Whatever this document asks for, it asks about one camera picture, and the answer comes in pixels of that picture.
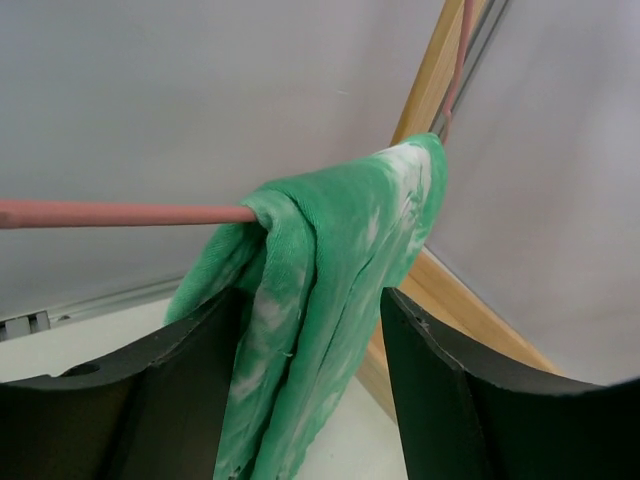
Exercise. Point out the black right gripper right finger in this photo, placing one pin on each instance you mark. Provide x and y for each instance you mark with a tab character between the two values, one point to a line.
466	411

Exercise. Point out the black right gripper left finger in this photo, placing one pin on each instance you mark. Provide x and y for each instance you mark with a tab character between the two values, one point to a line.
152	409

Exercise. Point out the green white tie-dye trousers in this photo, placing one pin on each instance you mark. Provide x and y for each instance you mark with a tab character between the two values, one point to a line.
312	267

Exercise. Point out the pink clothes hanger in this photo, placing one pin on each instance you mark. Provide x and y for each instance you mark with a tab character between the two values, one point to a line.
125	214

